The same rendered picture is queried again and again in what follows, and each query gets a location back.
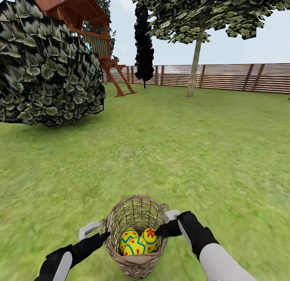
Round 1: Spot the wicker basket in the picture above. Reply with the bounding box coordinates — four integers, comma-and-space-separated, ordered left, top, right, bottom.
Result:
99, 195, 170, 280

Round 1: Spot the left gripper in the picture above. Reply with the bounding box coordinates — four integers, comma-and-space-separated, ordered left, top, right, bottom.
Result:
78, 232, 111, 261

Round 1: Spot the easter egg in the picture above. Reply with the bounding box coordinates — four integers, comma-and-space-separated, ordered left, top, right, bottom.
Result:
119, 227, 140, 256
140, 228, 158, 253
123, 236, 149, 255

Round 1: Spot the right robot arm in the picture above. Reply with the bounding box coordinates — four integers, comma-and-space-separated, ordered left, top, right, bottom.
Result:
154, 210, 257, 281

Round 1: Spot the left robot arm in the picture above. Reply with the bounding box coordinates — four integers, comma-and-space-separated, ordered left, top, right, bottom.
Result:
34, 221, 111, 281

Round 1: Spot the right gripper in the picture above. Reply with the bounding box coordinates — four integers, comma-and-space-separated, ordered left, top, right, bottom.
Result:
154, 220, 179, 238

